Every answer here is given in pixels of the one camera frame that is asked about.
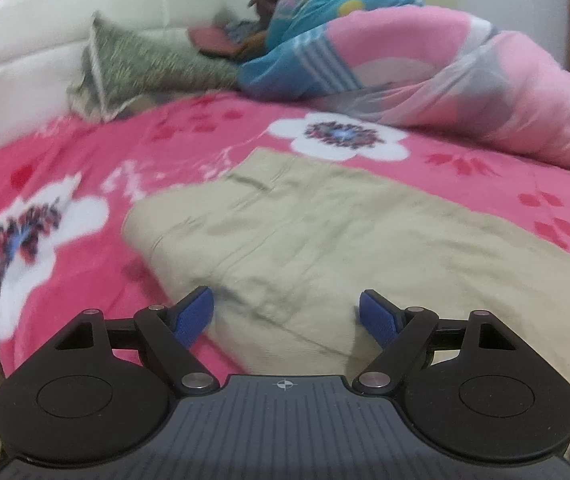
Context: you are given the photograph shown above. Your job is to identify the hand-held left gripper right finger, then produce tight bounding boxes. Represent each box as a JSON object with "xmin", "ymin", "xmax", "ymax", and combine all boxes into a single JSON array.
[{"xmin": 354, "ymin": 289, "xmax": 516, "ymax": 395}]

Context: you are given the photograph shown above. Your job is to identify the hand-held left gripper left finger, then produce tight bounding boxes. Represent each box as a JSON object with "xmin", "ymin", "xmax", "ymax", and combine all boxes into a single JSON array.
[{"xmin": 52, "ymin": 286, "xmax": 218, "ymax": 395}]

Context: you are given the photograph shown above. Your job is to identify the beige pants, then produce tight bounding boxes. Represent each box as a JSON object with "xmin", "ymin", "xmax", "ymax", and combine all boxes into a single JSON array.
[{"xmin": 122, "ymin": 147, "xmax": 570, "ymax": 431}]

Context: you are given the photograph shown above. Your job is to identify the pink floral bed sheet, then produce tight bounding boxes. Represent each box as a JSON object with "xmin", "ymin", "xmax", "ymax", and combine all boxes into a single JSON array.
[{"xmin": 0, "ymin": 92, "xmax": 570, "ymax": 376}]

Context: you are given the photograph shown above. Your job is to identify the pink grey floral quilt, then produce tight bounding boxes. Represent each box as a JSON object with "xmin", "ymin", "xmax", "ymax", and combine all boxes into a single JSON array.
[{"xmin": 237, "ymin": 4, "xmax": 570, "ymax": 181}]

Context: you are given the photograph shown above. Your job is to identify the green patterned pillow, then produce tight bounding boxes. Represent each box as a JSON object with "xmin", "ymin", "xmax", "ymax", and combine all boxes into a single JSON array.
[{"xmin": 67, "ymin": 10, "xmax": 241, "ymax": 123}]

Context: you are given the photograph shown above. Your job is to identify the white pink headboard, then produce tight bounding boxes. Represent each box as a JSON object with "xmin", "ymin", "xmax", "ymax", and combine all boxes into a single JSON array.
[{"xmin": 0, "ymin": 0, "xmax": 266, "ymax": 171}]

